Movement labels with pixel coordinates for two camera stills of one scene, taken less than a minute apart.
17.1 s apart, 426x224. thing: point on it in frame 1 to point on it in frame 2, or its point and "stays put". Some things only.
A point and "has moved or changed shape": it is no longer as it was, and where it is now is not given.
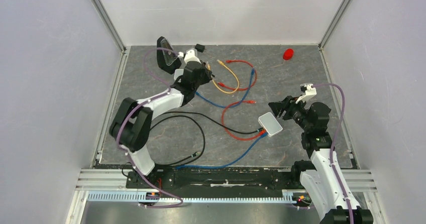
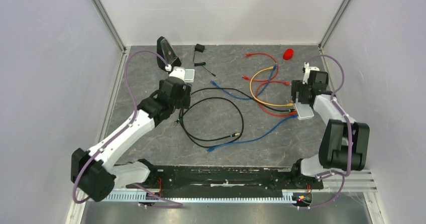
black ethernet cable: x=255 y=131 to x=213 y=87
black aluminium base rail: x=208 y=180 stays put
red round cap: x=288 y=54 stays put
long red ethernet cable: x=227 y=131 to x=285 y=83
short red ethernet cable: x=223 y=85 to x=246 y=78
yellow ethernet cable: x=209 y=68 to x=290 y=105
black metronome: x=168 y=61 stays put
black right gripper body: x=295 y=111 to x=298 y=86
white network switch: x=270 y=124 has moved or changed shape
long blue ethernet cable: x=263 y=135 to x=268 y=133
